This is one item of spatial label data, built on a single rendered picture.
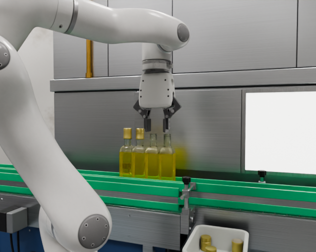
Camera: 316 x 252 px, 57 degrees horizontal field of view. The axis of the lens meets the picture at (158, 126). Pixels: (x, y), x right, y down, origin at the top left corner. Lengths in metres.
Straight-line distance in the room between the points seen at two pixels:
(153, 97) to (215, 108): 0.45
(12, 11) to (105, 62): 0.83
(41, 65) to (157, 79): 3.05
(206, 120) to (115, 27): 0.63
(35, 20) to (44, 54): 3.12
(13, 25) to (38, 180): 0.32
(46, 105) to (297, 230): 3.17
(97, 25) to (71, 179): 0.36
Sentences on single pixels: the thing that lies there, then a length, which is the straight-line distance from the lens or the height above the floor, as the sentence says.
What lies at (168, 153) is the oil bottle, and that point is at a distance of 1.13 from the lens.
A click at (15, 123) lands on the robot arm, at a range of 0.63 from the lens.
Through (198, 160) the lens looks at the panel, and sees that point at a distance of 1.26.
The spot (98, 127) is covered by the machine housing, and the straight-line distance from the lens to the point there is 1.45.
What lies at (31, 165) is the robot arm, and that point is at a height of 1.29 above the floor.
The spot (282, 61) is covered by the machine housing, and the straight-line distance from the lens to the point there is 1.26.
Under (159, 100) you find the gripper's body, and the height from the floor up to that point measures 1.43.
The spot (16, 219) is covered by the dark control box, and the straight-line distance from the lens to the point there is 1.33.
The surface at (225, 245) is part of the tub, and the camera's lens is 1.06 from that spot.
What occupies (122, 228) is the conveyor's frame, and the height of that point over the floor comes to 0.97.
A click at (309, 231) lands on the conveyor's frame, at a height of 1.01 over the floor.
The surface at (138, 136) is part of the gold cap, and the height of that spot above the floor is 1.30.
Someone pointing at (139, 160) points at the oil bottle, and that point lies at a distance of 1.17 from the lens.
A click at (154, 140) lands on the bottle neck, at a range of 1.16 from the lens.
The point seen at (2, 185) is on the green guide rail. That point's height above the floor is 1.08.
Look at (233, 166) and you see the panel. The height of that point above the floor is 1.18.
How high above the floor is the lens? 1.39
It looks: 2 degrees down
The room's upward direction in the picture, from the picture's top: straight up
